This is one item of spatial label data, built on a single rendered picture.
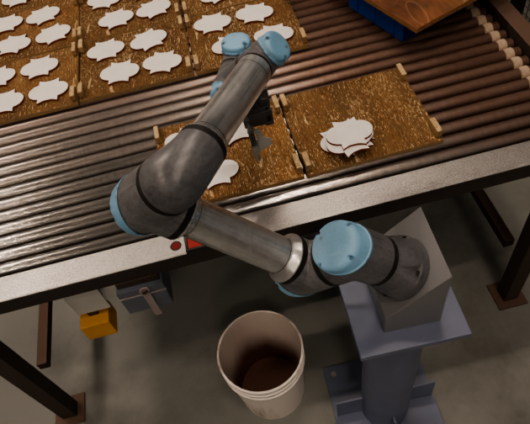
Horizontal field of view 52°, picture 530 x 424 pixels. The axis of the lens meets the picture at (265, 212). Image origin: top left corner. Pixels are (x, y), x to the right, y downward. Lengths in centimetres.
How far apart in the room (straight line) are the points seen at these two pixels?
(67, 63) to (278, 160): 99
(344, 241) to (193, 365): 136
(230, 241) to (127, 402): 139
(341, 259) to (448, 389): 124
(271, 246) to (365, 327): 36
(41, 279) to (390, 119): 111
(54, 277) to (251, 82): 81
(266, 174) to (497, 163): 65
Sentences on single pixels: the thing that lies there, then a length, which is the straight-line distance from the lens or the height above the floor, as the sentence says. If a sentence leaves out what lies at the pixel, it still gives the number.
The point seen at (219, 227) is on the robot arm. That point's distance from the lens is 108.
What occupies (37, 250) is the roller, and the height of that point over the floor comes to 91.
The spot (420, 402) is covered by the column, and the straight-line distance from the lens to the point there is 223.
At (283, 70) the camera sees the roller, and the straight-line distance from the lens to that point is 194.
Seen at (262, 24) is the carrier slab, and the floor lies 94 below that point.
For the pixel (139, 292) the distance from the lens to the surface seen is 158.
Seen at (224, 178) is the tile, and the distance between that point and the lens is 158.
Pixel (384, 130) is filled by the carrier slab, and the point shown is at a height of 94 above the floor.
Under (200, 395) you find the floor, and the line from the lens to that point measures 230.
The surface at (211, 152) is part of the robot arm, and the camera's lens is 95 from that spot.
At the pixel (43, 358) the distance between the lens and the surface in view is 229.
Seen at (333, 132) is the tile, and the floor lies 99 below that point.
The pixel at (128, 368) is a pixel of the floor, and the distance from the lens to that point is 244.
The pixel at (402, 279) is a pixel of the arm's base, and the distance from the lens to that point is 122.
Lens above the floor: 212
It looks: 52 degrees down
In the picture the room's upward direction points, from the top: 13 degrees counter-clockwise
